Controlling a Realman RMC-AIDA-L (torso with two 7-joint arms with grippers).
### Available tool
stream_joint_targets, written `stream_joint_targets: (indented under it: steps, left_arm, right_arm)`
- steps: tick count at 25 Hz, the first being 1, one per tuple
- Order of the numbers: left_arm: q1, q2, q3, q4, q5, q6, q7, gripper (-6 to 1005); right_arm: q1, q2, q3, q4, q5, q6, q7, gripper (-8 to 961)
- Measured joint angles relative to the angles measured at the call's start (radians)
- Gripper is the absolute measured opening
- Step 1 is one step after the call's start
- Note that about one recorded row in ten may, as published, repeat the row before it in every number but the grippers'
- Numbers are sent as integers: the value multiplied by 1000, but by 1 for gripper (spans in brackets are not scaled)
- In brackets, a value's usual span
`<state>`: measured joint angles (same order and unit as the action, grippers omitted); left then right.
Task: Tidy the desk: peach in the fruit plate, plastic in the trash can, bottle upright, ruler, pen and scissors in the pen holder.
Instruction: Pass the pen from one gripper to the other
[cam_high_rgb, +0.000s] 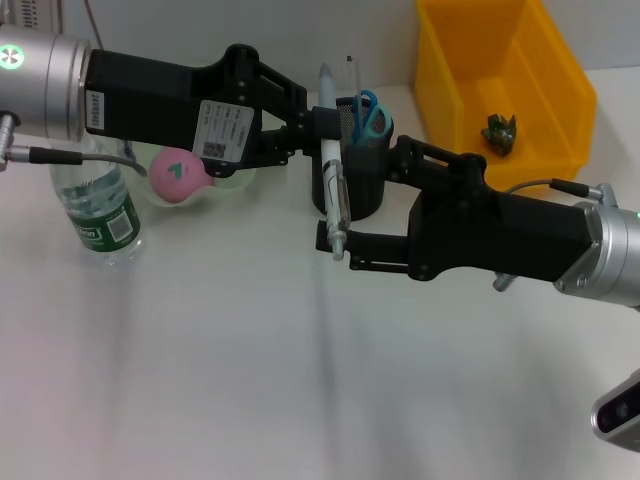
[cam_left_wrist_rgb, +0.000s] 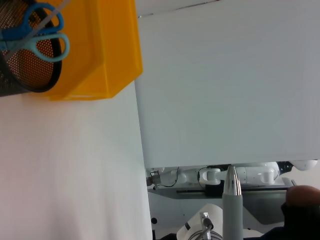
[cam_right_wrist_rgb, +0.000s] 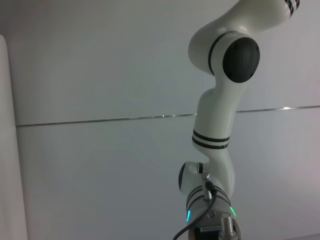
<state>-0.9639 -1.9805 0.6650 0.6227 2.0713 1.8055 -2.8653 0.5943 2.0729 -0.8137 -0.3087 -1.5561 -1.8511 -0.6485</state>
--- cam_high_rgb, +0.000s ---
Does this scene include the clear water bottle green label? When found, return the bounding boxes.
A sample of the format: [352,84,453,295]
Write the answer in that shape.
[49,133,144,267]

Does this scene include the grey ballpoint pen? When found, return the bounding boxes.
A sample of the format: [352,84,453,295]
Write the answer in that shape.
[317,62,351,262]

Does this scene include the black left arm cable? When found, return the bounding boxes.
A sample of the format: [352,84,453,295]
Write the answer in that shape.
[29,146,149,177]

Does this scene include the transparent plastic ruler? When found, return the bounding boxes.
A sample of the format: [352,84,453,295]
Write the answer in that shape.
[343,53,364,99]

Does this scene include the pink toy peach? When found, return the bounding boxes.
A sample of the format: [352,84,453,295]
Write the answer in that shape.
[149,147,216,204]

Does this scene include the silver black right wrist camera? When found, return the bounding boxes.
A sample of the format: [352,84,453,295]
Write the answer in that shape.
[589,369,640,451]

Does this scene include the blue scissors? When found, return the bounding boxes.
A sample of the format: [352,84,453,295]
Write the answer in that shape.
[349,89,393,146]

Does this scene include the green plastic wrapper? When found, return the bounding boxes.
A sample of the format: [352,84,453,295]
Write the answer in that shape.
[479,113,522,159]

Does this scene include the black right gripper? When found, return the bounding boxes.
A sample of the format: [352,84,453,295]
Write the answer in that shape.
[314,133,602,284]

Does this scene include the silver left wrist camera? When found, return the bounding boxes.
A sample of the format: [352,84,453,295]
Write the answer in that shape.
[0,0,66,32]

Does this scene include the pale green glass fruit plate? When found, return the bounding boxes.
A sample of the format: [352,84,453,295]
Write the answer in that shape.
[117,138,259,209]

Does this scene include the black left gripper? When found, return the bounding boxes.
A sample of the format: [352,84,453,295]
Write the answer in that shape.
[83,43,345,180]

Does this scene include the grey right arm cable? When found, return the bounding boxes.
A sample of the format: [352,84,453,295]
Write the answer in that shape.
[502,178,594,199]

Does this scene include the yellow plastic bin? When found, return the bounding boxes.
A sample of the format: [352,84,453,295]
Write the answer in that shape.
[413,0,599,189]

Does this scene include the black mesh pen cup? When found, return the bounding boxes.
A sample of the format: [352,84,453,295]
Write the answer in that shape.
[309,96,396,222]

